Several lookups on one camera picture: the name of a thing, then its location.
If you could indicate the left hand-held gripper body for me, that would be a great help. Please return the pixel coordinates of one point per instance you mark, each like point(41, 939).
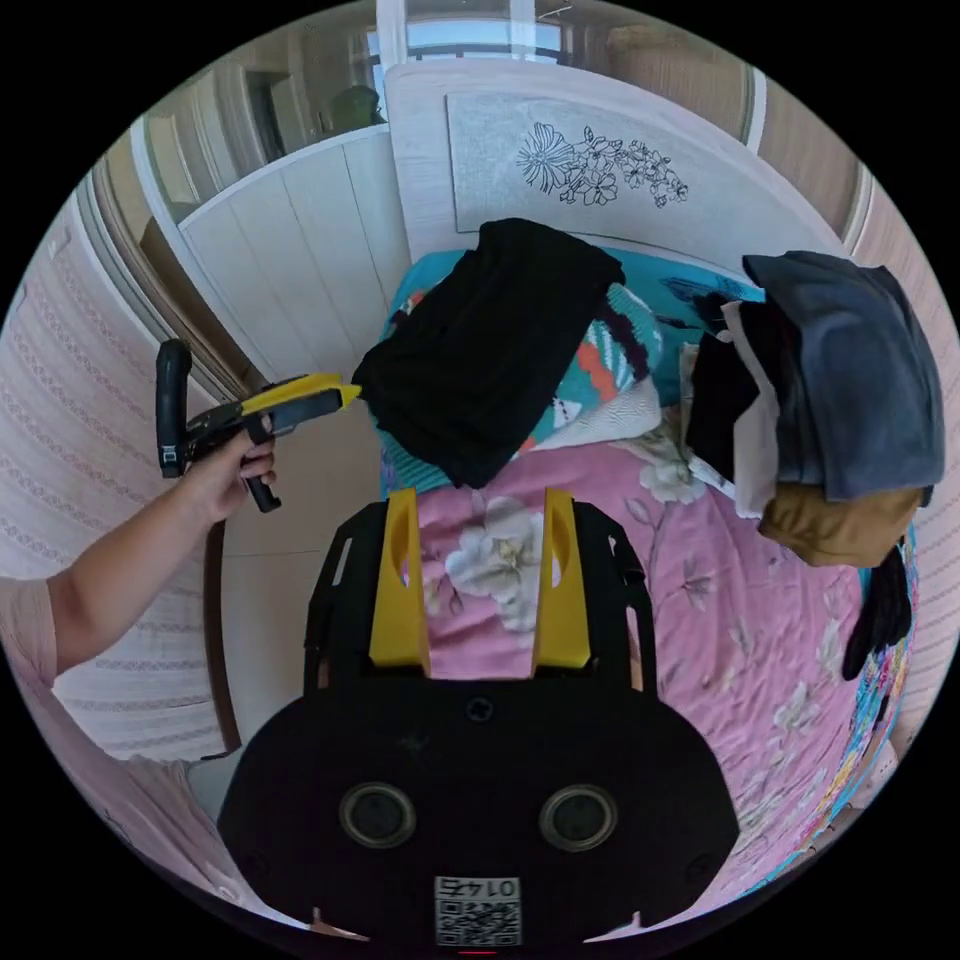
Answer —
point(300, 416)

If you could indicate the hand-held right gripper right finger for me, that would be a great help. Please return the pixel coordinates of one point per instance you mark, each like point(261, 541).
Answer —
point(562, 600)

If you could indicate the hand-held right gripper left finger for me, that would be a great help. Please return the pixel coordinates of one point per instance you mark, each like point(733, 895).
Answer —
point(401, 592)

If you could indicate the dark green short sleeve shirt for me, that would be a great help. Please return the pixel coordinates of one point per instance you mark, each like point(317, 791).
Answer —
point(487, 352)

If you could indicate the person's left forearm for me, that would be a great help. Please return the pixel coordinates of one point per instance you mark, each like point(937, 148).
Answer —
point(120, 585)

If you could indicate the person's left hand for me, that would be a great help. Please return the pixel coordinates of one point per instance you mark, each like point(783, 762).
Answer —
point(221, 480)

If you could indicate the bed with pink floral quilt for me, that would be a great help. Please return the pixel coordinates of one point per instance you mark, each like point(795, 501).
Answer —
point(675, 600)

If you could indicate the white cupboard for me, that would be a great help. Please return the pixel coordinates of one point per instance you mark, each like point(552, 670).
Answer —
point(292, 255)

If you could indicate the teal patterned pillow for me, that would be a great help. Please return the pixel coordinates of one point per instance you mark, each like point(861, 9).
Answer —
point(615, 352)

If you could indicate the person's body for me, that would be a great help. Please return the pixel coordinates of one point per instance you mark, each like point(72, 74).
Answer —
point(90, 750)

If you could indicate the pile of clothes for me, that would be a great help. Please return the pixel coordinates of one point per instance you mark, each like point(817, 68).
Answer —
point(847, 390)

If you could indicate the window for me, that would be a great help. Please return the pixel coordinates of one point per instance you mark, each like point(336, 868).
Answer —
point(480, 34)

